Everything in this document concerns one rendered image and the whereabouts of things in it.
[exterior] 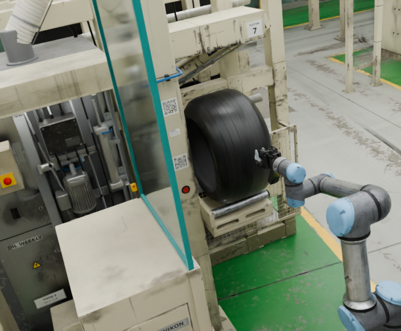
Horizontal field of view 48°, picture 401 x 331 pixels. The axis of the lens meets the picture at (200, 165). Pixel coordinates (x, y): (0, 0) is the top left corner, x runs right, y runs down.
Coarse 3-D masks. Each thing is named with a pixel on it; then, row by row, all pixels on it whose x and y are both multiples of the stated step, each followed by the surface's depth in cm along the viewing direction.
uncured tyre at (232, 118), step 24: (216, 96) 226; (240, 96) 224; (192, 120) 256; (216, 120) 213; (240, 120) 214; (192, 144) 262; (216, 144) 212; (240, 144) 212; (264, 144) 216; (216, 168) 218; (240, 168) 214; (216, 192) 230; (240, 192) 224
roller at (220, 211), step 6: (264, 192) 244; (246, 198) 241; (252, 198) 241; (258, 198) 242; (264, 198) 244; (228, 204) 238; (234, 204) 238; (240, 204) 239; (246, 204) 240; (216, 210) 236; (222, 210) 236; (228, 210) 237; (216, 216) 236
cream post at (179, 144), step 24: (144, 0) 187; (168, 48) 199; (168, 72) 203; (168, 96) 208; (168, 120) 212; (192, 168) 228; (192, 192) 233; (192, 216) 239; (192, 240) 245; (216, 312) 273
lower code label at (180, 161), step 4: (176, 156) 221; (180, 156) 222; (184, 156) 223; (176, 160) 222; (180, 160) 223; (184, 160) 224; (176, 164) 223; (180, 164) 224; (184, 164) 225; (176, 168) 224; (180, 168) 225
